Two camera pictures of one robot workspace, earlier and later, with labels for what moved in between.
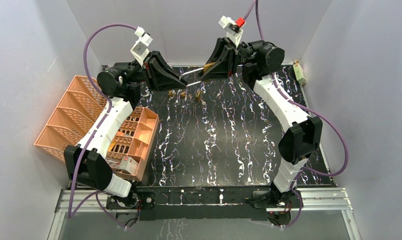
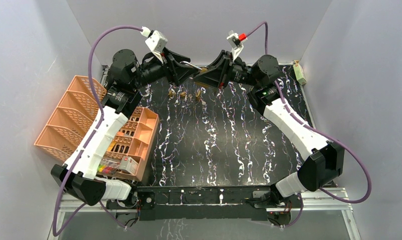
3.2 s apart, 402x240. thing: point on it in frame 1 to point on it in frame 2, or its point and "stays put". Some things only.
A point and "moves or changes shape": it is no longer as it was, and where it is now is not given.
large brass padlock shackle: [206, 67] moves or changes shape
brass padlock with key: [183, 94] stays put
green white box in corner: [299, 74] stays put
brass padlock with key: [170, 94] stays put
